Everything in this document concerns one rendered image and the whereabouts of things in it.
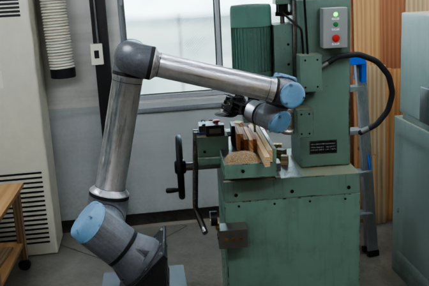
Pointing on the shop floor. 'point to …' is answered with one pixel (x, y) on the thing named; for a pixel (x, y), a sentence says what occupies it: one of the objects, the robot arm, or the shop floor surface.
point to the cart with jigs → (18, 248)
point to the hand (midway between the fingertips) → (219, 96)
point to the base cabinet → (294, 241)
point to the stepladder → (368, 195)
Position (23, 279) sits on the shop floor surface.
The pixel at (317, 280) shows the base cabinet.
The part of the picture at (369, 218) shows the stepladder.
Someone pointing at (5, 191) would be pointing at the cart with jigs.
